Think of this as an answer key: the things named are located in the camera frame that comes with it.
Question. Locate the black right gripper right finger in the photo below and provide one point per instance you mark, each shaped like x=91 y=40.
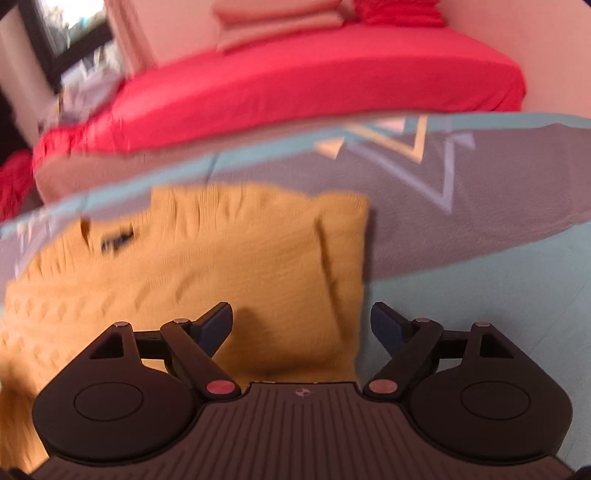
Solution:
x=473 y=394

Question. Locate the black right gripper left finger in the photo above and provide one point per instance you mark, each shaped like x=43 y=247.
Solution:
x=130 y=394

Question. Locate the tan cable-knit cardigan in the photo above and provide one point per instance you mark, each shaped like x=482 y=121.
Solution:
x=289 y=264

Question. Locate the blue grey patterned bedsheet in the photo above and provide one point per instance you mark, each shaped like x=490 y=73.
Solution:
x=475 y=217

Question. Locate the red blanket at left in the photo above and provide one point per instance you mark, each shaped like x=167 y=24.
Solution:
x=16 y=181

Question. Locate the red mattress sheet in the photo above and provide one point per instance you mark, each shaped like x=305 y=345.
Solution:
x=196 y=103

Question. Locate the red ruffled cloth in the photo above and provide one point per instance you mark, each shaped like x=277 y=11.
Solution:
x=400 y=13

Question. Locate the black window frame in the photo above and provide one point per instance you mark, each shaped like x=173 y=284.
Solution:
x=65 y=35

